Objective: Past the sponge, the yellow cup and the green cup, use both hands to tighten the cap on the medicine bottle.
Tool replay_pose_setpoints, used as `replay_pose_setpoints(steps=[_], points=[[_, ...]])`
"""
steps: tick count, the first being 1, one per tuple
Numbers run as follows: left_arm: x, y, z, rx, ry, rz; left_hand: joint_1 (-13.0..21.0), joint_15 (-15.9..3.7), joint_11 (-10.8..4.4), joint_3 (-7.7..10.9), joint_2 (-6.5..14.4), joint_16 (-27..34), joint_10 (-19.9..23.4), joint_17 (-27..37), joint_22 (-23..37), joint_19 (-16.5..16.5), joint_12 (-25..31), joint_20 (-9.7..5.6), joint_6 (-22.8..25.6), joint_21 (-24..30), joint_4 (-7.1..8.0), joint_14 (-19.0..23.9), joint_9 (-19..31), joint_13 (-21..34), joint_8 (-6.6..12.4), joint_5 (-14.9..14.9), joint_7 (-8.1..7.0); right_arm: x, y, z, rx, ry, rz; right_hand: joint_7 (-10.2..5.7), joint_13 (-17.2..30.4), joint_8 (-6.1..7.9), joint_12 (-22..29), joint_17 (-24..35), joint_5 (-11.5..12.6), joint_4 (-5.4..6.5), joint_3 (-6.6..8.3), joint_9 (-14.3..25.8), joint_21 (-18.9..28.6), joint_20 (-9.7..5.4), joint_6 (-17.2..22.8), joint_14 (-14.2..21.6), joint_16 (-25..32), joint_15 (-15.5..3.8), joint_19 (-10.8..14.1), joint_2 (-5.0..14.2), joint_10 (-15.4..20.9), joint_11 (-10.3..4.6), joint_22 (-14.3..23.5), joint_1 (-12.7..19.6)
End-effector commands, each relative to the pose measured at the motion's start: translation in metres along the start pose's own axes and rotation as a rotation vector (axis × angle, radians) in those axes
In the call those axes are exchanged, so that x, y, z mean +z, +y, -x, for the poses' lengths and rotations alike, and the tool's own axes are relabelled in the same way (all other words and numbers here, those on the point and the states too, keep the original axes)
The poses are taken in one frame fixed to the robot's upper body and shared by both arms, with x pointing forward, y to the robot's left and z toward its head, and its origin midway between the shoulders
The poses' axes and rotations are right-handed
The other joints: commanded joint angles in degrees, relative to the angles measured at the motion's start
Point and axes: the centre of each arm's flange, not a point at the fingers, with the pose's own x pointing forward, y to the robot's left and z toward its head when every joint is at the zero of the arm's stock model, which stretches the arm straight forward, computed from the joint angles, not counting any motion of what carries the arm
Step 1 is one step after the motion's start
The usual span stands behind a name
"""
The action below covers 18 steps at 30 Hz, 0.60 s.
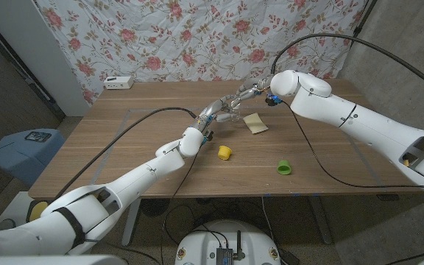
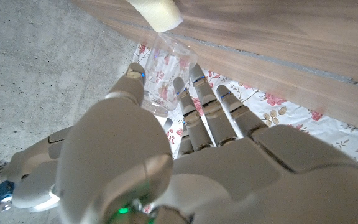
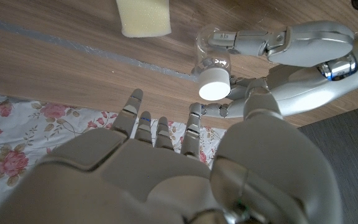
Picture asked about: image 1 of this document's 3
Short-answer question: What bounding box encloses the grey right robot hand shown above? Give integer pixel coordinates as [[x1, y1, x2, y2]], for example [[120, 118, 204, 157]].
[[229, 75, 274, 111]]

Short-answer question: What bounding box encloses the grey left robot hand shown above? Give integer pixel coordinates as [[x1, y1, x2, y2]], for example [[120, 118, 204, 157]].
[[196, 94, 241, 135]]

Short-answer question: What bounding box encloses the clear white-capped medicine bottle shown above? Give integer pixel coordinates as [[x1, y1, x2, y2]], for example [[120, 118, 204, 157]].
[[227, 99, 243, 123]]

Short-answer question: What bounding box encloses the yellow sponge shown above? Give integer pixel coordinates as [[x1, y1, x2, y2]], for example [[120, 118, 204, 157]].
[[242, 112, 269, 135]]

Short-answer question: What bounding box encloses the yellow plastic cup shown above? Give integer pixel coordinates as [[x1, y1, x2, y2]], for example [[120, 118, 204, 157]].
[[217, 145, 233, 161]]

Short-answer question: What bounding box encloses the green plastic cup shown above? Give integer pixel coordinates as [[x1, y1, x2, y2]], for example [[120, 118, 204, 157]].
[[277, 159, 292, 176]]

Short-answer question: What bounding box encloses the floral backdrop cloth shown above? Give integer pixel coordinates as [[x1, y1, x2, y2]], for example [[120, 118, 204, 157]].
[[35, 0, 367, 106]]

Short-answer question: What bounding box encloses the white power strip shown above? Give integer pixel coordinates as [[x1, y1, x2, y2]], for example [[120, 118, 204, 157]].
[[103, 76, 135, 91]]

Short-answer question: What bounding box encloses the black round floor base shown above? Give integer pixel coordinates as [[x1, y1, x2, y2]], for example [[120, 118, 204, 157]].
[[140, 198, 171, 217]]

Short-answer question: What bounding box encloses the black backdrop stand pole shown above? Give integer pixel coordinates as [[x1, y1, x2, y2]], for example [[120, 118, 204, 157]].
[[350, 0, 378, 38]]

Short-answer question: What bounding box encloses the white robot torso base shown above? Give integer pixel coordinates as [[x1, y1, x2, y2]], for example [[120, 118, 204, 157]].
[[174, 219, 282, 265]]

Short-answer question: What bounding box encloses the white table leg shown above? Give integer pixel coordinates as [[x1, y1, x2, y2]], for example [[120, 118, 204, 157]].
[[121, 200, 142, 247]]

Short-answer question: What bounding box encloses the grey table leg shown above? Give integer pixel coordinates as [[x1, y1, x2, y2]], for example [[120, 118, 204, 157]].
[[309, 195, 333, 246]]

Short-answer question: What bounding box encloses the black phone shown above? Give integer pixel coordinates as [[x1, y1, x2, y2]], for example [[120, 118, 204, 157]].
[[24, 131, 52, 143]]

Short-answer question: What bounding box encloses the blue plastic stool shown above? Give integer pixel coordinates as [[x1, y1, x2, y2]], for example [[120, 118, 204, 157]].
[[0, 128, 66, 187]]

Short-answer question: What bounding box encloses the black pedal with yellow pads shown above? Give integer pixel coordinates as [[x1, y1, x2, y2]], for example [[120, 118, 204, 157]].
[[26, 199, 51, 223]]

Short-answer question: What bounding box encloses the white robot chest edge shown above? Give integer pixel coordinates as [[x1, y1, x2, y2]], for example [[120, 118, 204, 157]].
[[0, 255, 127, 265]]

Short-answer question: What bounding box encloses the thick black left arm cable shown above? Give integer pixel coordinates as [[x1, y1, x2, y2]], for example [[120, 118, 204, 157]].
[[53, 107, 198, 202]]

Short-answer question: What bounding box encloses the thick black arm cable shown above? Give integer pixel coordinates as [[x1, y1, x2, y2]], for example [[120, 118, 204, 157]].
[[270, 33, 424, 100], [53, 107, 198, 202]]

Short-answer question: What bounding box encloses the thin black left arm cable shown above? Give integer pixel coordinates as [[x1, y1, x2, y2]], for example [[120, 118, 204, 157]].
[[160, 149, 202, 265]]

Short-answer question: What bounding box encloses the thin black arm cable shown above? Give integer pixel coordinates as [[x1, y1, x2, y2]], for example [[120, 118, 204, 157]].
[[160, 149, 202, 265], [280, 101, 424, 194]]

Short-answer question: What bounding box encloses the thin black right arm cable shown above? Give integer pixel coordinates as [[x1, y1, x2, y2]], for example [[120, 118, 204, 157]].
[[280, 101, 424, 194]]

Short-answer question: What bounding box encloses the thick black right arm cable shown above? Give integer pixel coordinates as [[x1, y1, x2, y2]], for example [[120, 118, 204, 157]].
[[270, 33, 424, 100]]

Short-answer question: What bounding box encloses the black floor cable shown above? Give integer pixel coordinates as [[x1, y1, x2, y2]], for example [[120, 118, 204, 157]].
[[163, 200, 283, 255]]

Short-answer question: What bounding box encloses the white wall panel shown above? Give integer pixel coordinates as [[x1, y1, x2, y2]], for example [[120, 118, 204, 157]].
[[0, 0, 90, 117]]

